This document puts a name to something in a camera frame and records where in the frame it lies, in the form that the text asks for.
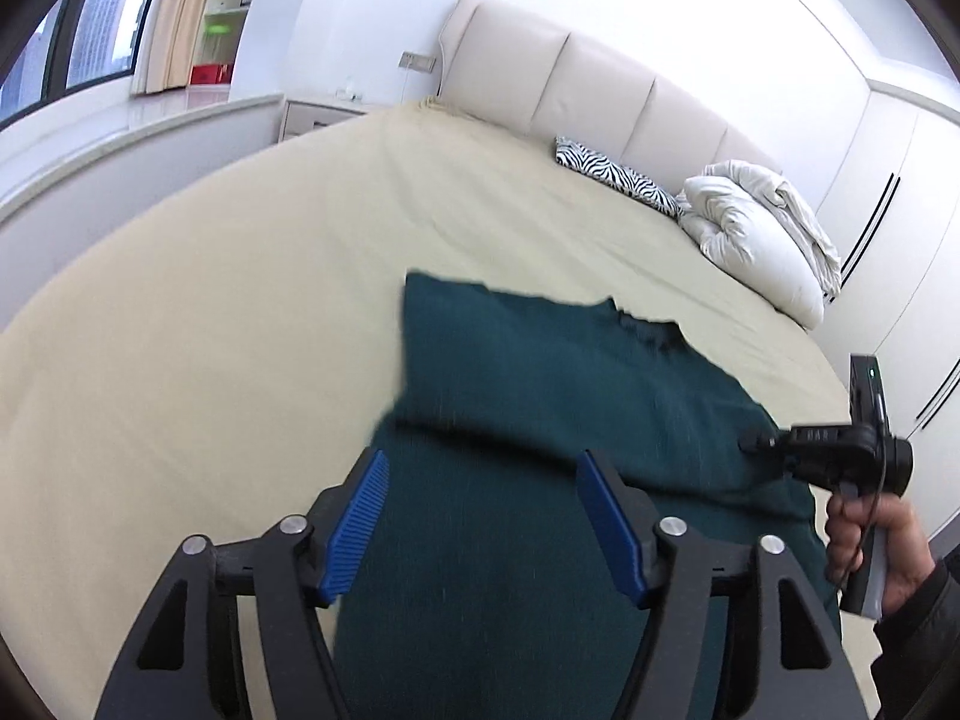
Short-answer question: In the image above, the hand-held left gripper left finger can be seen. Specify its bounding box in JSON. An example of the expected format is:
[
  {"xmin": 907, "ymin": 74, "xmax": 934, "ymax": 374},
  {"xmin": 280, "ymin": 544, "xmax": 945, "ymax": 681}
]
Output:
[{"xmin": 94, "ymin": 448, "xmax": 391, "ymax": 720}]

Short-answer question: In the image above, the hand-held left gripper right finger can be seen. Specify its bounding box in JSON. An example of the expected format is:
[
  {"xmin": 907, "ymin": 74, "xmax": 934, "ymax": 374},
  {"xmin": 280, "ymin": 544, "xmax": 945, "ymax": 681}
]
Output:
[{"xmin": 576, "ymin": 450, "xmax": 875, "ymax": 720}]

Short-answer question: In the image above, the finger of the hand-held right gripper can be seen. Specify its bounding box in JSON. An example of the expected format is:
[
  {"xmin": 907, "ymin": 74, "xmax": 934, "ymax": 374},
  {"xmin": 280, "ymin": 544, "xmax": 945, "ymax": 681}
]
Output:
[{"xmin": 739, "ymin": 429, "xmax": 787, "ymax": 458}]

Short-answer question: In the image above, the dark green garment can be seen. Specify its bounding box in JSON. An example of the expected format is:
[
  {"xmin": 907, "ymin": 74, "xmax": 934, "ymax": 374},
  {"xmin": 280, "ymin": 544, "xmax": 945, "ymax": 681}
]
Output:
[{"xmin": 334, "ymin": 272, "xmax": 841, "ymax": 720}]

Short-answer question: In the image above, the person's right forearm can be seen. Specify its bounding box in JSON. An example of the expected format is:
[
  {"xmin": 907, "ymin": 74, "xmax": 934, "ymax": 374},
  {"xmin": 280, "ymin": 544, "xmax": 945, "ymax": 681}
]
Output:
[{"xmin": 874, "ymin": 546, "xmax": 960, "ymax": 720}]

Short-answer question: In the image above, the person's right hand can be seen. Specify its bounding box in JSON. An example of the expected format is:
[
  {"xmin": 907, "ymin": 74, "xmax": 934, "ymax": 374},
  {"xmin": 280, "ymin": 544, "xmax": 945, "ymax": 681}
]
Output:
[{"xmin": 825, "ymin": 495, "xmax": 938, "ymax": 617}]

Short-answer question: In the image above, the white duvet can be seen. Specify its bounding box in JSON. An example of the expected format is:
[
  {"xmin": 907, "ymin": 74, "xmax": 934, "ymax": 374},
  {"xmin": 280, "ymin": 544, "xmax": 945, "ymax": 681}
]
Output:
[{"xmin": 679, "ymin": 160, "xmax": 845, "ymax": 329}]

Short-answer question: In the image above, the white wardrobe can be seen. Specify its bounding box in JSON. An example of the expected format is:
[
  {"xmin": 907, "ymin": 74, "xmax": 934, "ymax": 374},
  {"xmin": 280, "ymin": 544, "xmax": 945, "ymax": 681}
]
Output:
[{"xmin": 814, "ymin": 79, "xmax": 960, "ymax": 541}]

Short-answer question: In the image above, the bed with beige sheet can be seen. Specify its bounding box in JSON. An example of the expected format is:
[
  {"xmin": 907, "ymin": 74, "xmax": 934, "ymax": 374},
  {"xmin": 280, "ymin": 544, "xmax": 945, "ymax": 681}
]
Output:
[{"xmin": 0, "ymin": 97, "xmax": 882, "ymax": 720}]

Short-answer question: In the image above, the zebra print pillow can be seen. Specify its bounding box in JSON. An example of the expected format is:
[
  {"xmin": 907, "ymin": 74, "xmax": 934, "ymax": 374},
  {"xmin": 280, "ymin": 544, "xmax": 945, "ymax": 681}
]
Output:
[{"xmin": 555, "ymin": 136, "xmax": 687, "ymax": 218}]

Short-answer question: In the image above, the cream padded headboard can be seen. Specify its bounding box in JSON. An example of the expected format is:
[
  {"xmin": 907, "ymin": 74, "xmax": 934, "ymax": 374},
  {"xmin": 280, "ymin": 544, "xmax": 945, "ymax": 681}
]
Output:
[{"xmin": 439, "ymin": 0, "xmax": 785, "ymax": 196}]

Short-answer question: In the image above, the white nightstand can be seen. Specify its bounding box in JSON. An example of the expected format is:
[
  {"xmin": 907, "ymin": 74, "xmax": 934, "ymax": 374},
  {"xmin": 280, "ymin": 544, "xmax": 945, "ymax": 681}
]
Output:
[{"xmin": 279, "ymin": 94, "xmax": 376, "ymax": 142}]

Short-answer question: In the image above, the white window ledge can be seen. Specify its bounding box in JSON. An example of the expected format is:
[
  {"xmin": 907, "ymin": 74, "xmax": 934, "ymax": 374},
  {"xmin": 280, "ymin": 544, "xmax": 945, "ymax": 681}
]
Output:
[{"xmin": 0, "ymin": 86, "xmax": 286, "ymax": 331}]

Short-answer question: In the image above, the beige curtain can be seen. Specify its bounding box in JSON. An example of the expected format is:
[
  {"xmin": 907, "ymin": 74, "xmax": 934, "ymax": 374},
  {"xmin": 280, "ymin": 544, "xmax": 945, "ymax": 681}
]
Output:
[{"xmin": 131, "ymin": 0, "xmax": 218, "ymax": 96}]

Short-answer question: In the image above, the black framed window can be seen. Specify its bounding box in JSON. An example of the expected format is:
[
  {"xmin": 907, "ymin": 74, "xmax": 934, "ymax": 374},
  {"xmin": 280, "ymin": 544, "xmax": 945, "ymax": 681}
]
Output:
[{"xmin": 0, "ymin": 0, "xmax": 162, "ymax": 128}]

